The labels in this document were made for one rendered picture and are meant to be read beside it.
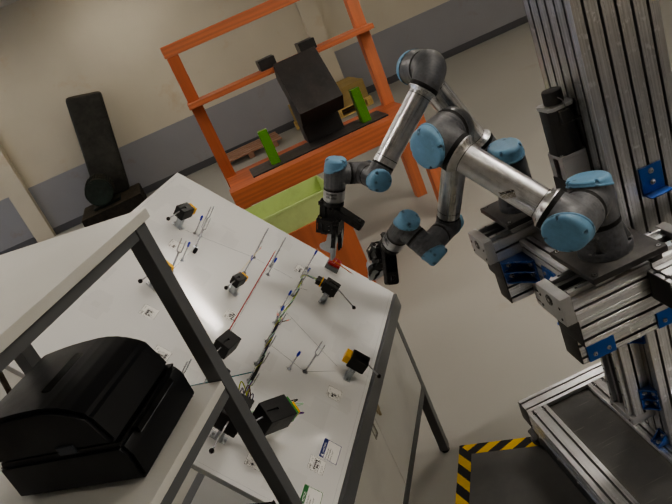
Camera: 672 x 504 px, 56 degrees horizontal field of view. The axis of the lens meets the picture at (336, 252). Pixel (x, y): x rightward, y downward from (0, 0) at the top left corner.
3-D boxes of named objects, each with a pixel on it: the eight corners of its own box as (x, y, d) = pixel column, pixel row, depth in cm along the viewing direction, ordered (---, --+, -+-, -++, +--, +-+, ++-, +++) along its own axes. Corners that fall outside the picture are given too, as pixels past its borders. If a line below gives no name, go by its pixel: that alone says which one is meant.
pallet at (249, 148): (278, 136, 1104) (276, 130, 1100) (284, 143, 1031) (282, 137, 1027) (218, 163, 1098) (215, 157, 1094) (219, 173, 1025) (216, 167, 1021)
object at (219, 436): (186, 467, 159) (204, 434, 151) (214, 420, 174) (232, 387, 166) (209, 481, 159) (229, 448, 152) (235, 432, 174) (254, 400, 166)
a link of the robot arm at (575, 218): (616, 204, 160) (439, 100, 176) (595, 234, 151) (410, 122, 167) (594, 235, 169) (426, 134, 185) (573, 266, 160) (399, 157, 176)
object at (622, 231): (612, 229, 184) (605, 199, 180) (646, 245, 170) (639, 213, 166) (566, 251, 183) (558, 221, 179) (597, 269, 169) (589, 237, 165)
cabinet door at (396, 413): (423, 386, 278) (393, 313, 263) (408, 484, 231) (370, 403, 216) (417, 387, 279) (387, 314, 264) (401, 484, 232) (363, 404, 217)
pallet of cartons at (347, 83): (362, 98, 1113) (353, 74, 1096) (376, 104, 1027) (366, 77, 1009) (295, 128, 1106) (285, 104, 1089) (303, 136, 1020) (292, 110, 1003)
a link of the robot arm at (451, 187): (453, 89, 184) (439, 221, 216) (434, 104, 178) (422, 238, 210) (489, 100, 179) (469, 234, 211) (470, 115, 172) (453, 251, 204)
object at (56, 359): (199, 394, 131) (154, 318, 123) (149, 482, 111) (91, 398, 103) (86, 417, 141) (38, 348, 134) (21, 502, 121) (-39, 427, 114)
